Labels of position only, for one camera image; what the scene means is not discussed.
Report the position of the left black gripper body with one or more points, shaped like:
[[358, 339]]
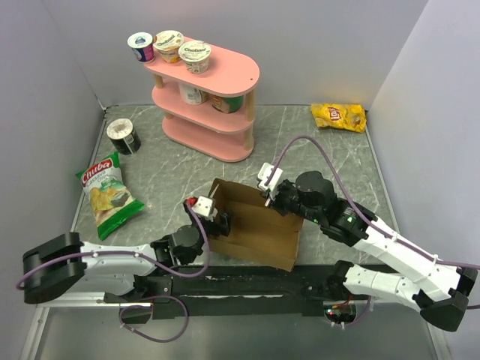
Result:
[[193, 256]]

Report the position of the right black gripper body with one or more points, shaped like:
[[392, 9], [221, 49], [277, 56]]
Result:
[[292, 202]]

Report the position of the brown cardboard box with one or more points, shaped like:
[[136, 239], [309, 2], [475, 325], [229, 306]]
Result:
[[257, 233]]

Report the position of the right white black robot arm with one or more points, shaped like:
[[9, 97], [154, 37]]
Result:
[[418, 280]]

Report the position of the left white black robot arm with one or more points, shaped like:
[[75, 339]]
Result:
[[65, 264]]

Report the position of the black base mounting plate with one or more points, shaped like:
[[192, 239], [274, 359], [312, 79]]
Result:
[[238, 290]]

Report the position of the green Chuba chips bag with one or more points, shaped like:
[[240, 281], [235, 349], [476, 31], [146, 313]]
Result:
[[111, 201]]

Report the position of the yellow Lays chips bag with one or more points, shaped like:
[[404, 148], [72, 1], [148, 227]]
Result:
[[348, 117]]

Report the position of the green can on middle shelf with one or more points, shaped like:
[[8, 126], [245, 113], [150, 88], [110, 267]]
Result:
[[227, 104]]

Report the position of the pink three-tier shelf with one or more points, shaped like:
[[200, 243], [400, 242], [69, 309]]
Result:
[[227, 137]]

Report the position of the black can with white lid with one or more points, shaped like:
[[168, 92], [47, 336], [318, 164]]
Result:
[[123, 136]]

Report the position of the white cup on middle shelf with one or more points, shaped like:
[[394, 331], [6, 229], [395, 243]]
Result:
[[191, 95]]

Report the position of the white Chobani yogurt cup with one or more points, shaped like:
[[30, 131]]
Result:
[[195, 54]]

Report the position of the orange Chobani yogurt cup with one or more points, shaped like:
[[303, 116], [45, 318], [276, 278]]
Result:
[[167, 43]]

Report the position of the blue white yogurt cup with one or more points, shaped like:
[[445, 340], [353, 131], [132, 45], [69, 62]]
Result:
[[141, 43]]

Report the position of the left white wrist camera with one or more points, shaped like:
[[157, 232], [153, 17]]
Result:
[[203, 207]]

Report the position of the aluminium frame rail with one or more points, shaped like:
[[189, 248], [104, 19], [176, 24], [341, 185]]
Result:
[[38, 324]]

